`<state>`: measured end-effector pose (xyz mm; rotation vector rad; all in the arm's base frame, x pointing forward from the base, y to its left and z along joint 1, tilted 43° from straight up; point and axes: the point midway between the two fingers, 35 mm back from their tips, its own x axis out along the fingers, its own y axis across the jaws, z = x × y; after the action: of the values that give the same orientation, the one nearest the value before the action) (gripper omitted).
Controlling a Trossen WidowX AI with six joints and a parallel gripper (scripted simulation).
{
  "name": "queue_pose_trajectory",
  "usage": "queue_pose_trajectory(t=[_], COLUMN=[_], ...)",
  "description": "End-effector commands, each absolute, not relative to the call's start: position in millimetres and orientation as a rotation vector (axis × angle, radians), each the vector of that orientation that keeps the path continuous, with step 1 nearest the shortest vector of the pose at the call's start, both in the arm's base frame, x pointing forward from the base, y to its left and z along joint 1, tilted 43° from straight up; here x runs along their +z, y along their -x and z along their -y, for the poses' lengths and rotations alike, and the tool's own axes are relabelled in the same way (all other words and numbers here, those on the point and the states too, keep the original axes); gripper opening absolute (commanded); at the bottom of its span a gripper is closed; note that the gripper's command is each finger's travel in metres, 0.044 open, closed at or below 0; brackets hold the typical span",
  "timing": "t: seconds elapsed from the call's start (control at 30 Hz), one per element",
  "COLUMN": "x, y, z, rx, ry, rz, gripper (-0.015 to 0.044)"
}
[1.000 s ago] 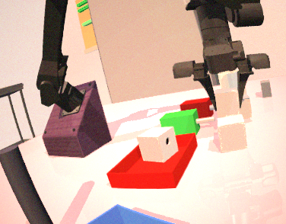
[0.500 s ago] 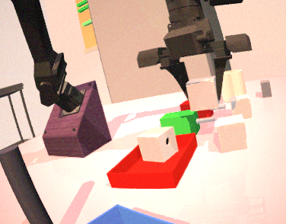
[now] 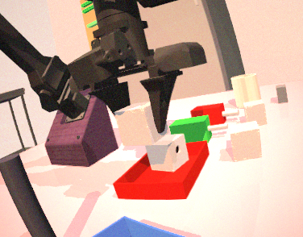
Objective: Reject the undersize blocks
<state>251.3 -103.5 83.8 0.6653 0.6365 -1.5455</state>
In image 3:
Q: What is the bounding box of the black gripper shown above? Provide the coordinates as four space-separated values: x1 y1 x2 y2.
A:
69 12 207 133

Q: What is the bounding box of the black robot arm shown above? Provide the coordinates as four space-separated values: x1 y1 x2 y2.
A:
0 0 177 123

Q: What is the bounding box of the dark grey cylinder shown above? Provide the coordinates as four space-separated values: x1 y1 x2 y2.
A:
0 153 56 237

